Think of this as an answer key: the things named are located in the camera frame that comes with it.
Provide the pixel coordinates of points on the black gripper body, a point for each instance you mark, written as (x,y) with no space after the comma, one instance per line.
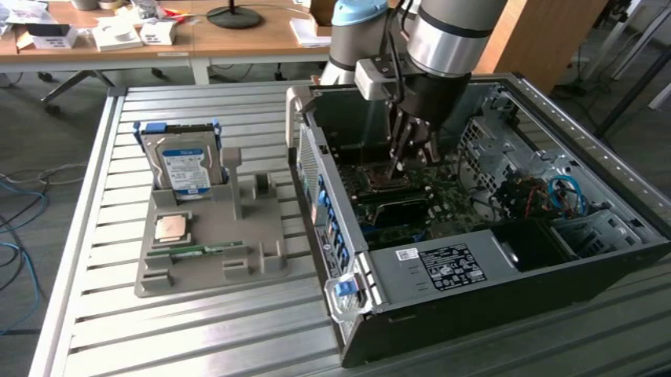
(435,98)

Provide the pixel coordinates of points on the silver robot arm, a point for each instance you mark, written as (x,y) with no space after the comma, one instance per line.
(451,43)

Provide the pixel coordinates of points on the CPU socket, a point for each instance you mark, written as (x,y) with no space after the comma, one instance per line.
(378,178)

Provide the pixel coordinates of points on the perforated metal drive cage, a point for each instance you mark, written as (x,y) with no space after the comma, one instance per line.
(487,157)

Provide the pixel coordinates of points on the green motherboard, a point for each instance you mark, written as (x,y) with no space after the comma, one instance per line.
(451,204)

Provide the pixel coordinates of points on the white booklet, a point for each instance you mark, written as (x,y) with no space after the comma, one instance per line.
(310,35)

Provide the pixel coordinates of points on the wooden cabinet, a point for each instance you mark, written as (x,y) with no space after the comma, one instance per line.
(566,31)

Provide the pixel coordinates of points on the cardboard box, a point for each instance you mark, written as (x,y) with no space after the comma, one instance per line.
(321,13)

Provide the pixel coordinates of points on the grey power supply unit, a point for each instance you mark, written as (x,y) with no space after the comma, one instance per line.
(419,271)

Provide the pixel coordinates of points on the wooden desk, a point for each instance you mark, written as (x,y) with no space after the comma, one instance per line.
(251,43)
(79,55)

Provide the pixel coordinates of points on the blue case latch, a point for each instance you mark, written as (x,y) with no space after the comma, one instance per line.
(347,288)

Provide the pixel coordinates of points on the metal disk bay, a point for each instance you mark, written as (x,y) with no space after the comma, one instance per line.
(604,231)

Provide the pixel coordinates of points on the grey parts rack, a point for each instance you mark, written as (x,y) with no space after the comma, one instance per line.
(221,231)

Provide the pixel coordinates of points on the hard disk with blue carrier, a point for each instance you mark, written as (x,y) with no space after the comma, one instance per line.
(183,169)

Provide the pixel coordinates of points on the black lamp base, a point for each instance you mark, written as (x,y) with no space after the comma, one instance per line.
(234,19)

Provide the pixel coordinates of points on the black PC case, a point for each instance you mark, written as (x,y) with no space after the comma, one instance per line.
(471,322)

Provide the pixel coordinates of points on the CPU chip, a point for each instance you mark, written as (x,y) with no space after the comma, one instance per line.
(171,229)

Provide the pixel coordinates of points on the small white labelled box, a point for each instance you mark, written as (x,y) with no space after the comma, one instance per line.
(158,35)

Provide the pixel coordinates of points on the white box with tape roll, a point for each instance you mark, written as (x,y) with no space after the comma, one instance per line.
(118,41)

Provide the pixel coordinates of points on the tape roll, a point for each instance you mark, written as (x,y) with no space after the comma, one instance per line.
(110,4)

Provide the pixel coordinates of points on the grey cup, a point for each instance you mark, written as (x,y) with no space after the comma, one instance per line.
(85,4)

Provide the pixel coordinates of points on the white box black inside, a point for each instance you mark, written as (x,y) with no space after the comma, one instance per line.
(53,41)

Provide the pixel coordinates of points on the paper pile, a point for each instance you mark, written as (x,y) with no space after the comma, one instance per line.
(26,13)

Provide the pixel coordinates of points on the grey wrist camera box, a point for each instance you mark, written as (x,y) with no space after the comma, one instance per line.
(375,78)

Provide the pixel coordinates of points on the black metal post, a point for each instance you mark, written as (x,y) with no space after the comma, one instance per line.
(628,87)

